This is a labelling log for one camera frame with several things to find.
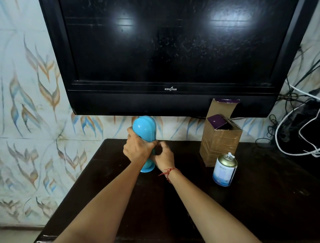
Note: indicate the person's left hand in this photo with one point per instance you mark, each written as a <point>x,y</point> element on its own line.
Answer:
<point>137,149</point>

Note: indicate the person's right hand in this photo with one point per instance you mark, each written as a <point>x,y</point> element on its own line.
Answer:
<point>165,157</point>

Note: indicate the person's right fingers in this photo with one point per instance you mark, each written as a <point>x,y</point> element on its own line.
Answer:
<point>160,149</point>

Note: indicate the person's left thumb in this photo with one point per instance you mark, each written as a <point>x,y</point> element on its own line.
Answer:
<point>130,132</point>

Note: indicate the blue plastic air freshener dispenser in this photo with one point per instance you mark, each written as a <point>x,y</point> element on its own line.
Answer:
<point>145,132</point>

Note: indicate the person's left forearm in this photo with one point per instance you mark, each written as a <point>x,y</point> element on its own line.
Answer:
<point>105,205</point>

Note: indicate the person's right forearm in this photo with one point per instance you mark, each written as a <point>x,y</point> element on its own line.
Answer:
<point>207,212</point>

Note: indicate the red thread wristband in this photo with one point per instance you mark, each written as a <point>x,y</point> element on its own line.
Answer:
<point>169,172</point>

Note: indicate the open brown cardboard box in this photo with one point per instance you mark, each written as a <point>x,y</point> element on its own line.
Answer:
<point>220,140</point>

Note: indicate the air freshener spray can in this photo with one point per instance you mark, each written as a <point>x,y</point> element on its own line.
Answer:
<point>224,170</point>

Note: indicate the dark wooden table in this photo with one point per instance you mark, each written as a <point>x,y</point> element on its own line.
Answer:
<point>225,200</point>

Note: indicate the black flat screen television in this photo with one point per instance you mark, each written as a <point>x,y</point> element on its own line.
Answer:
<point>170,55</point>

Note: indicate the black device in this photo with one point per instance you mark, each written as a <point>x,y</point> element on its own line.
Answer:
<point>303,120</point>

